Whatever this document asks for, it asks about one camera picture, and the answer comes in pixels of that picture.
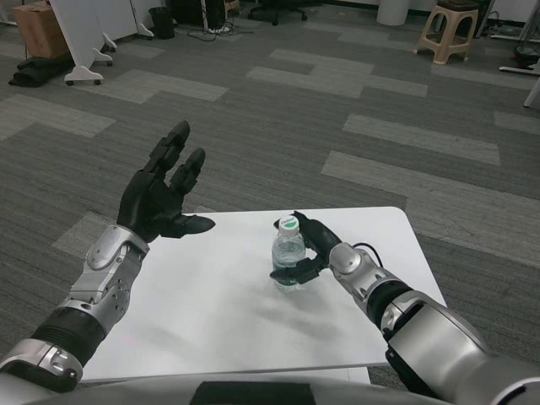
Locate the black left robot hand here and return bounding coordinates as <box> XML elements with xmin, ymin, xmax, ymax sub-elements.
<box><xmin>116</xmin><ymin>121</ymin><xmax>217</xmax><ymax>244</ymax></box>

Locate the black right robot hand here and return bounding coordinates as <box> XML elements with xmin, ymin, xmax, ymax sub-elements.
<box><xmin>269</xmin><ymin>210</ymin><xmax>343</xmax><ymax>284</ymax></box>

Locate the clear water bottle green label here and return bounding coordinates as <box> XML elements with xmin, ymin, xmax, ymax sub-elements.
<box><xmin>269</xmin><ymin>214</ymin><xmax>307</xmax><ymax>293</ymax></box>

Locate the black bag on floor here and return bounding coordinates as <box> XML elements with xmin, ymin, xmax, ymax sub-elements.
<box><xmin>8</xmin><ymin>53</ymin><xmax>76</xmax><ymax>89</ymax></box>

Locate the black trash bin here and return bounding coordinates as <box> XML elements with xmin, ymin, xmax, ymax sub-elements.
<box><xmin>148</xmin><ymin>6</ymin><xmax>176</xmax><ymax>41</ymax></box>

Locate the silver robot chest black window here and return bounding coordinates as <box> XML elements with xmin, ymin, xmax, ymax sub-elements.
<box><xmin>0</xmin><ymin>370</ymin><xmax>423</xmax><ymax>405</ymax></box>

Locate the black computer tower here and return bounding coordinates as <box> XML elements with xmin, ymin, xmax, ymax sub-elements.
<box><xmin>170</xmin><ymin>0</ymin><xmax>206</xmax><ymax>25</ymax></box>

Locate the brown cardboard box with tape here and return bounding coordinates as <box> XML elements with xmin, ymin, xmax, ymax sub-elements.
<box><xmin>12</xmin><ymin>0</ymin><xmax>71</xmax><ymax>60</ymax></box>

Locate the black office chair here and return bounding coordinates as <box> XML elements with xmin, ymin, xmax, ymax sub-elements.
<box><xmin>247</xmin><ymin>0</ymin><xmax>309</xmax><ymax>26</ymax></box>

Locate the beige plastic stool dark seat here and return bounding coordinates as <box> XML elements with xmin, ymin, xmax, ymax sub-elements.
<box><xmin>413</xmin><ymin>0</ymin><xmax>480</xmax><ymax>66</ymax></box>

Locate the white plant pot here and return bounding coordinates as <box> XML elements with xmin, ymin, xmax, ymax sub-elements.
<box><xmin>376</xmin><ymin>0</ymin><xmax>413</xmax><ymax>26</ymax></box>

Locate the white standing desk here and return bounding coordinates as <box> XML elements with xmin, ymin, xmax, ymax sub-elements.
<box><xmin>499</xmin><ymin>65</ymin><xmax>540</xmax><ymax>78</ymax></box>

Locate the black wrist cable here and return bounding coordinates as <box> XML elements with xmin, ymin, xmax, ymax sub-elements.
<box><xmin>353</xmin><ymin>241</ymin><xmax>383</xmax><ymax>268</ymax></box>

